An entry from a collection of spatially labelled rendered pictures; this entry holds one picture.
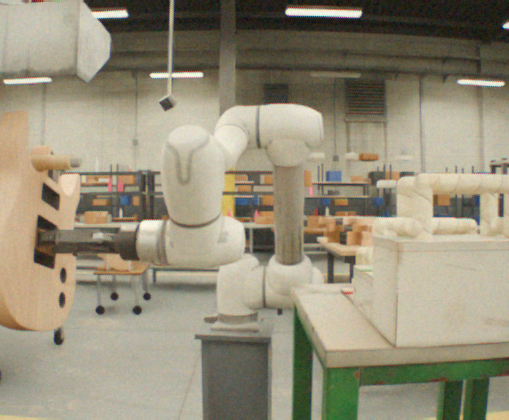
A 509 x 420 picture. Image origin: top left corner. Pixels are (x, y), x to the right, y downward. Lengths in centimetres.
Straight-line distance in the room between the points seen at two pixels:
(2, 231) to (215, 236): 38
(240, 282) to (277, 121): 61
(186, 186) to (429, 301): 44
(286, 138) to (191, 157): 59
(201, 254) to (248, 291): 75
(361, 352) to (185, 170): 41
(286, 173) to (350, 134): 1107
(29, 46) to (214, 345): 115
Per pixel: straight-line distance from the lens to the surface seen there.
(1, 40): 89
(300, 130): 126
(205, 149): 73
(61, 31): 84
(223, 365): 161
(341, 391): 75
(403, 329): 73
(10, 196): 87
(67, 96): 1334
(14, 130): 89
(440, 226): 91
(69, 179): 114
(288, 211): 139
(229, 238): 82
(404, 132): 1286
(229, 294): 158
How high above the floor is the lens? 116
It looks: 1 degrees down
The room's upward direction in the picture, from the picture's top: straight up
